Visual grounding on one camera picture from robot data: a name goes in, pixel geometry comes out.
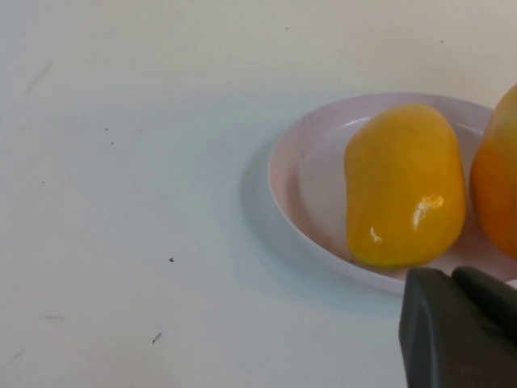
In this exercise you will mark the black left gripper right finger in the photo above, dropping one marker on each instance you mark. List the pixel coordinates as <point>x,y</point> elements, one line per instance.
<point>490,303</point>

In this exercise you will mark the pink round plate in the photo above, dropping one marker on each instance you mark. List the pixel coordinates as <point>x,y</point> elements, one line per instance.
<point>315,190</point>

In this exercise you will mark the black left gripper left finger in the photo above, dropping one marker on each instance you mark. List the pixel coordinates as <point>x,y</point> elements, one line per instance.
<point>440,343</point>

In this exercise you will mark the small yellow mango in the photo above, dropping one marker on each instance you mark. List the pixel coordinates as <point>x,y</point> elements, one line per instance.
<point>404,182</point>

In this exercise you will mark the large mango with orange blush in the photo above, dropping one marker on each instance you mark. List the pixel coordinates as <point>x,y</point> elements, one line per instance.
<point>498,194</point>

